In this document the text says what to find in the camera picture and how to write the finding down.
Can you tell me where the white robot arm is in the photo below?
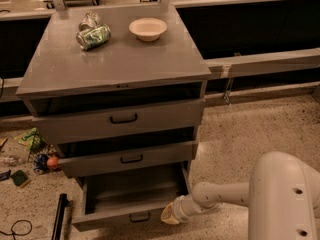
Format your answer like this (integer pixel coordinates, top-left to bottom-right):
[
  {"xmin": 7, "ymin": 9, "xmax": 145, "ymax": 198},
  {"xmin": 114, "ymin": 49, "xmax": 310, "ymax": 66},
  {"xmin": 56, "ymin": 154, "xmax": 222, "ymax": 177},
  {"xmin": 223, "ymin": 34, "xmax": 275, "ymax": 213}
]
[{"xmin": 161, "ymin": 152, "xmax": 320, "ymax": 240}]

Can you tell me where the grey top drawer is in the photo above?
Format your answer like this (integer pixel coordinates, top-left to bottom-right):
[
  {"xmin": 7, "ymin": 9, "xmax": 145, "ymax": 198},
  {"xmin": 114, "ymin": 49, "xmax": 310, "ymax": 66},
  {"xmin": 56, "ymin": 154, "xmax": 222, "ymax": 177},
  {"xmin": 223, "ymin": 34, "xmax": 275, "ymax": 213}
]
[{"xmin": 33, "ymin": 99, "xmax": 204, "ymax": 144}]

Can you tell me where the grey bottom drawer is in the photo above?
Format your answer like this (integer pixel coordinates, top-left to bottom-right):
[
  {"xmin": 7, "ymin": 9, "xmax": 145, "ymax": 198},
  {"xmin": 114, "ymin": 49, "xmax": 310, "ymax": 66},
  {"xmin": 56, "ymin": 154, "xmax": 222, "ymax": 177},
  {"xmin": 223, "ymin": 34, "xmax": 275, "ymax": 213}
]
[{"xmin": 72, "ymin": 162, "xmax": 191, "ymax": 232}]

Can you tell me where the grey drawer cabinet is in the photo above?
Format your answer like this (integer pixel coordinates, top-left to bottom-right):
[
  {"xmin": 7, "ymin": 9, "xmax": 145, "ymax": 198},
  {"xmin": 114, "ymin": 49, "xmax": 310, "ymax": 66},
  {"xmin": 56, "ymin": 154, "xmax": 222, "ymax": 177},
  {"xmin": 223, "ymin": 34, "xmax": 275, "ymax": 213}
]
[{"xmin": 15, "ymin": 3, "xmax": 212, "ymax": 185}]

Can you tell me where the black bar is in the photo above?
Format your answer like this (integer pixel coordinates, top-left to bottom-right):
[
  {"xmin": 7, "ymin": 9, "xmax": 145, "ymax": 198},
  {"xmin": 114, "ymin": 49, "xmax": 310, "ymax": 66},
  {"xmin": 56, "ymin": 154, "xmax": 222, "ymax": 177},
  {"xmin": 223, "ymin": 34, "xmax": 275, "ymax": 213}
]
[{"xmin": 51, "ymin": 193, "xmax": 69, "ymax": 240}]

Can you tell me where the blue soda can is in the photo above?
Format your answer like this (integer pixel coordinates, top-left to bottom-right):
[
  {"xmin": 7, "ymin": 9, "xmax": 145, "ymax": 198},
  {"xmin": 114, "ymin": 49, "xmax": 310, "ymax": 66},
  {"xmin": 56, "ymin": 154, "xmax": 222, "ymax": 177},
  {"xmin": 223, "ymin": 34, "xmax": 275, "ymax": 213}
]
[{"xmin": 34, "ymin": 154, "xmax": 49, "ymax": 175}]

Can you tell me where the green soda can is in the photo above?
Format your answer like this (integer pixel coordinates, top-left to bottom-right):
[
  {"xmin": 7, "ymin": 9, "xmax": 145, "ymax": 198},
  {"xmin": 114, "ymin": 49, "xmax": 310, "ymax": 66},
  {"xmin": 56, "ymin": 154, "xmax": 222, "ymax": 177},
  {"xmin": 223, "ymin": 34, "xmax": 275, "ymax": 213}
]
[{"xmin": 76, "ymin": 24, "xmax": 111, "ymax": 50}]

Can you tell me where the grey drawer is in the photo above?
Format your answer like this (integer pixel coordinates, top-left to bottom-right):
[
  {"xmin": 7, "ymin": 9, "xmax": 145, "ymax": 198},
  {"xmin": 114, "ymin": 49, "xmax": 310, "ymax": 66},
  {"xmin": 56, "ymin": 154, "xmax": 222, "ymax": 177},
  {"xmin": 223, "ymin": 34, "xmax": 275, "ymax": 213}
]
[
  {"xmin": 58, "ymin": 141, "xmax": 198, "ymax": 177},
  {"xmin": 72, "ymin": 162, "xmax": 191, "ymax": 232},
  {"xmin": 33, "ymin": 99, "xmax": 204, "ymax": 144}
]

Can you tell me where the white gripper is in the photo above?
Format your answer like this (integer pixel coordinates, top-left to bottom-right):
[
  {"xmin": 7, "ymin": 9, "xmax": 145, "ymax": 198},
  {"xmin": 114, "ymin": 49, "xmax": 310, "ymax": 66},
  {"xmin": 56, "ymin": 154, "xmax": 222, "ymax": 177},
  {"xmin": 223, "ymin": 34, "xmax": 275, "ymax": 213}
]
[{"xmin": 160, "ymin": 194, "xmax": 200, "ymax": 225}]

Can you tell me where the orange ball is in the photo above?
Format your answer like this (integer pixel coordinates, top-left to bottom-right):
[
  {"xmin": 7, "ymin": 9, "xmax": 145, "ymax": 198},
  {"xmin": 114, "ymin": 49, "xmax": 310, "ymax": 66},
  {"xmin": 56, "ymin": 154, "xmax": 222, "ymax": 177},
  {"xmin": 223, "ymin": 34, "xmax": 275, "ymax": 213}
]
[{"xmin": 47, "ymin": 156, "xmax": 58, "ymax": 171}]

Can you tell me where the grey metal railing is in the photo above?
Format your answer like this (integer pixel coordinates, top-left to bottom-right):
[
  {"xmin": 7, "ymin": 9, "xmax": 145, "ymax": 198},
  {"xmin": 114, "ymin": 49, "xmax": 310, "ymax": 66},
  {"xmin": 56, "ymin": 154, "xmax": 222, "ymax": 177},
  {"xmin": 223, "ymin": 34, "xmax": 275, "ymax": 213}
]
[{"xmin": 5, "ymin": 43, "xmax": 319, "ymax": 115}]

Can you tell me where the grey middle drawer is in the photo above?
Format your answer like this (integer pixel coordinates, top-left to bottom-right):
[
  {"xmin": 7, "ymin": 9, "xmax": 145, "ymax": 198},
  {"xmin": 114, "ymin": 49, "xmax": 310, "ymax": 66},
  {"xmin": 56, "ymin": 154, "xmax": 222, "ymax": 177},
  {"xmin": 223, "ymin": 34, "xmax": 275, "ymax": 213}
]
[{"xmin": 58, "ymin": 141, "xmax": 198, "ymax": 177}]

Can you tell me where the green sponge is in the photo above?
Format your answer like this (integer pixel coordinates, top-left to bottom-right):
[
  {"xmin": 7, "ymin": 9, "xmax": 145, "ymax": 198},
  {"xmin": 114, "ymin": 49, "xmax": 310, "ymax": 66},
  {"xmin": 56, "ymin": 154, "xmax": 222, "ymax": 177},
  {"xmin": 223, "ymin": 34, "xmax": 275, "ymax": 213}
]
[{"xmin": 11, "ymin": 170, "xmax": 30, "ymax": 188}]

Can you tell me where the black cable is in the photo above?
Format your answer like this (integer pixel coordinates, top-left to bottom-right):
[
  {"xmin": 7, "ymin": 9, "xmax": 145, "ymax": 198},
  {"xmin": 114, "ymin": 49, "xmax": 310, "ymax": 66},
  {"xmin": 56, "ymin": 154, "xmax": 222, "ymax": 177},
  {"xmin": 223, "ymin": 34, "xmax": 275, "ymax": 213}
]
[{"xmin": 0, "ymin": 219, "xmax": 33, "ymax": 240}]

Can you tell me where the clear plastic bottle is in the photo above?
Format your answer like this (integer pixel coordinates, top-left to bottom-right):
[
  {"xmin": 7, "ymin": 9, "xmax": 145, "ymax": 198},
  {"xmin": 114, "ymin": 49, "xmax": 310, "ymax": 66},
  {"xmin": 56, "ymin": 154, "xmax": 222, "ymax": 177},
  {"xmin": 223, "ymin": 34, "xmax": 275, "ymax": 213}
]
[{"xmin": 0, "ymin": 156, "xmax": 25, "ymax": 166}]

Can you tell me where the small dark packet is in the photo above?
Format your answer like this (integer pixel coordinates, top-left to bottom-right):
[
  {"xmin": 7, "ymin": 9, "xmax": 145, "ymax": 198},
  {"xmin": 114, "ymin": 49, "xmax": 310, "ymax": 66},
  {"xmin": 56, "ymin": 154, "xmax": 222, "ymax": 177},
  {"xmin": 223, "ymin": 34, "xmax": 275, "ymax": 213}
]
[{"xmin": 0, "ymin": 170, "xmax": 11, "ymax": 181}]

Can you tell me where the silver crushed can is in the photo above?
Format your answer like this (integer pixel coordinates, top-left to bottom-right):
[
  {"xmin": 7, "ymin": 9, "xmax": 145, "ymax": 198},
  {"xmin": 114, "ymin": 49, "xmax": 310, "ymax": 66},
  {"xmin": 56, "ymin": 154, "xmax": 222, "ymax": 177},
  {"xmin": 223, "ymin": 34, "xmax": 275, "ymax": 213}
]
[{"xmin": 78, "ymin": 12, "xmax": 100, "ymax": 31}]

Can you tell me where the green chip bag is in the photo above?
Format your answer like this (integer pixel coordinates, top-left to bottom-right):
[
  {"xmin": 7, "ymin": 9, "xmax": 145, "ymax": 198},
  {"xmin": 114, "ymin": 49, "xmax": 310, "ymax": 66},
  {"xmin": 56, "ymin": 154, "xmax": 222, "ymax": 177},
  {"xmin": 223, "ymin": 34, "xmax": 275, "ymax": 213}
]
[{"xmin": 15, "ymin": 128, "xmax": 46, "ymax": 152}]

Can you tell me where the white paper bowl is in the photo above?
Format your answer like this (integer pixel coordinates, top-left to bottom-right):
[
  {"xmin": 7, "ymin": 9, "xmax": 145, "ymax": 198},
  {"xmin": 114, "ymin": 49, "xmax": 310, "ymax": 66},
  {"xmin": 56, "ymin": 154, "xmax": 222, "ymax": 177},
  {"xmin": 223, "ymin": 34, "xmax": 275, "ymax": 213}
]
[{"xmin": 129, "ymin": 18, "xmax": 167, "ymax": 42}]

